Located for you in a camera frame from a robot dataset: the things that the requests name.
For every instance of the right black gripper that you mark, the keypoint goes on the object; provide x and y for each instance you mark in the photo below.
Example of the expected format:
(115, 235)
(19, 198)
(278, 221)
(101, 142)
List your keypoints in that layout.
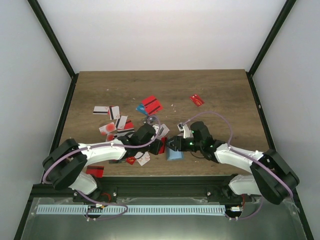
(176, 139)

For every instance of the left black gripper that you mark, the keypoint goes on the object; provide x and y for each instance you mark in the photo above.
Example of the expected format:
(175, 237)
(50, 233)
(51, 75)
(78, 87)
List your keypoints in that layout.
(155, 151)

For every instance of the red card magnetic stripe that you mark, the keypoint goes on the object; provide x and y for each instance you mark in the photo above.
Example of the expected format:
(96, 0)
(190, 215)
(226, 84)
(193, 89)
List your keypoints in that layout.
(163, 147)

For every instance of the teal card holder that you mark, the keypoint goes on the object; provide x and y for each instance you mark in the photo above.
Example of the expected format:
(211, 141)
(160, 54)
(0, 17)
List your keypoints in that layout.
(172, 155)

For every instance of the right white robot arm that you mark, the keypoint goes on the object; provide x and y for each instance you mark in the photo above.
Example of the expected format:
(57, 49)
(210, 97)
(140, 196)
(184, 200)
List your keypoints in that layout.
(268, 174)

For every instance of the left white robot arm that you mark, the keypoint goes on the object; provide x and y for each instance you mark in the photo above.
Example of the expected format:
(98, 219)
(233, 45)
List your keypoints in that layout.
(64, 166)

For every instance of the white VIP chip card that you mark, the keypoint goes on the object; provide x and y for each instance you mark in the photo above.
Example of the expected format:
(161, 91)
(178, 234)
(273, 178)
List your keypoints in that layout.
(164, 130)

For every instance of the red card under white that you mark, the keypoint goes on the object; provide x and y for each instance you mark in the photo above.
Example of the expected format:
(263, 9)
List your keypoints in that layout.
(129, 126)

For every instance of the white blossom card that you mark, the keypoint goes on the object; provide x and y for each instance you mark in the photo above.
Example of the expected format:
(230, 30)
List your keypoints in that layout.
(142, 158)

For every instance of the blue VIP card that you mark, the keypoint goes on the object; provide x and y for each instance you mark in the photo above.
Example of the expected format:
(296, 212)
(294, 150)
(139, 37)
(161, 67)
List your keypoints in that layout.
(141, 108)

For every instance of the red VIP card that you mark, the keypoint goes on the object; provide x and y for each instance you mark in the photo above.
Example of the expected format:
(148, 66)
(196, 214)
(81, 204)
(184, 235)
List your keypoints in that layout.
(131, 160)

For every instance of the white card red circle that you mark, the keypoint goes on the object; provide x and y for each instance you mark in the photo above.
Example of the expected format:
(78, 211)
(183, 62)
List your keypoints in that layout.
(108, 128)

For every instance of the white card vertical stripe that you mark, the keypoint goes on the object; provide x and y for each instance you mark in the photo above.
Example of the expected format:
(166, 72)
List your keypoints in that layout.
(114, 112)

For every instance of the red card far right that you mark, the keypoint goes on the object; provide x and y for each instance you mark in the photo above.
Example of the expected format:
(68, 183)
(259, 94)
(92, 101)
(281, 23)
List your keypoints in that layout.
(197, 100)

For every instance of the white card black stripe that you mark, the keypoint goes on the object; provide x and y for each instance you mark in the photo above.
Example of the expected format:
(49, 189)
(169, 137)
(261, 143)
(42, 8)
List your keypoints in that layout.
(101, 110)

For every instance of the red stripe card front edge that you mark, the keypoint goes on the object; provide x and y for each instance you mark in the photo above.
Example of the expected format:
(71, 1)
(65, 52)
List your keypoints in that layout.
(96, 171)

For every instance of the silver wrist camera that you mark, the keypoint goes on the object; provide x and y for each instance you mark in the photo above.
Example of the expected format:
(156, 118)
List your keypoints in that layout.
(184, 130)

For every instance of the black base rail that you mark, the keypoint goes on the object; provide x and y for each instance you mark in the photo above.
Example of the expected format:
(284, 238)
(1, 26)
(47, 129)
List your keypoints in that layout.
(220, 189)

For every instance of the light blue slotted rail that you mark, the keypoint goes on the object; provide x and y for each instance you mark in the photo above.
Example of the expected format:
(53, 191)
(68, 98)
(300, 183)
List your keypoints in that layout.
(202, 210)

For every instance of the black frame post right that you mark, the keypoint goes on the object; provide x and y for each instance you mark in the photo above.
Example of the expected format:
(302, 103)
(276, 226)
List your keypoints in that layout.
(277, 25)

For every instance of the black frame post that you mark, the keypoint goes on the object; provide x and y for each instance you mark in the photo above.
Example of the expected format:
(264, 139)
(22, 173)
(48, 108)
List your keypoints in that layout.
(277, 25)
(42, 19)

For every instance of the black frame post left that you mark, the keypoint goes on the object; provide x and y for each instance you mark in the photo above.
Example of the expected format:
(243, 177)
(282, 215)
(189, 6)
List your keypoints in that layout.
(42, 19)

